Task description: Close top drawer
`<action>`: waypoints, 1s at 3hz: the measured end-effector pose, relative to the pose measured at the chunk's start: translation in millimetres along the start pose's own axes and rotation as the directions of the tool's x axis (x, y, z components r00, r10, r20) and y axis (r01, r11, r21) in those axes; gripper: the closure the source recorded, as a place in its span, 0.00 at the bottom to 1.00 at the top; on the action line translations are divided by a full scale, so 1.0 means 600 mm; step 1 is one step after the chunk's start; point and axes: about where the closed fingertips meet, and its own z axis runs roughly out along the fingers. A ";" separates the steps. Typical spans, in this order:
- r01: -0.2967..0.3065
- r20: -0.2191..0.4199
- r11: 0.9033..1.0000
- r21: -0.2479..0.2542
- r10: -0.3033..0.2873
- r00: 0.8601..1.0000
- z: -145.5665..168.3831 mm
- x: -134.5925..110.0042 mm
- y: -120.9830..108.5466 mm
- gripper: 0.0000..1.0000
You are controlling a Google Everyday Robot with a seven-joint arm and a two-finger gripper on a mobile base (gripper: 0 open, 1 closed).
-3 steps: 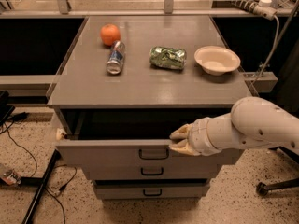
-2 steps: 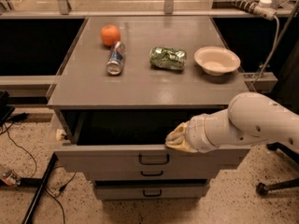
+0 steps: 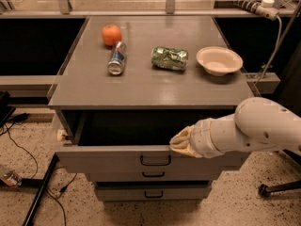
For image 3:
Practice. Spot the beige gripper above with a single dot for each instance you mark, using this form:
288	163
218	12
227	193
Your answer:
200	137

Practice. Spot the grey top drawer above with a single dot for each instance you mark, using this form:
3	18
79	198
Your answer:
113	141

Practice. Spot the grey drawer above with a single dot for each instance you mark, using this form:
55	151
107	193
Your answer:
113	141
144	176
152	191

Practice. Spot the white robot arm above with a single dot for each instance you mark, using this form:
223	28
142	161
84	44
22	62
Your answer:
258	124

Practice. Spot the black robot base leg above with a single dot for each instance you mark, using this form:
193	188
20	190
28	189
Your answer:
265	191

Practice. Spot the grey bottom drawer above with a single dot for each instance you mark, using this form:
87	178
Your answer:
152	191

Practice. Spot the grey middle drawer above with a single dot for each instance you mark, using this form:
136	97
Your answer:
144	176

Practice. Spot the white paper bowl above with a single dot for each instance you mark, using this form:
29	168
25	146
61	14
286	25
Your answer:
219	61

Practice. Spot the crushed green soda can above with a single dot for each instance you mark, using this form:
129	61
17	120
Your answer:
169	58

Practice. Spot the grey cabinet counter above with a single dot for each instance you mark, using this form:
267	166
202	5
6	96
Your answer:
87	85

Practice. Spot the blue silver soda can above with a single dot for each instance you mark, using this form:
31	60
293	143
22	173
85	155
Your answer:
118	57

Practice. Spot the orange fruit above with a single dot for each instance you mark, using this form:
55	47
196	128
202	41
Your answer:
111	34

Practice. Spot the white power strip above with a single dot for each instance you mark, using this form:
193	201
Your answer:
264	8

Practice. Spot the small red floor device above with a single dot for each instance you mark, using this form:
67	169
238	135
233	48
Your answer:
9	176

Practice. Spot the black box at left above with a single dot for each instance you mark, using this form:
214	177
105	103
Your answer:
5	109

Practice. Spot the black top drawer handle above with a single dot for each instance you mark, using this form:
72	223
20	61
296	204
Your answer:
155	161

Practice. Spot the black metal floor frame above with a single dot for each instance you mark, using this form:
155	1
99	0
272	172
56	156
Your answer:
40	185

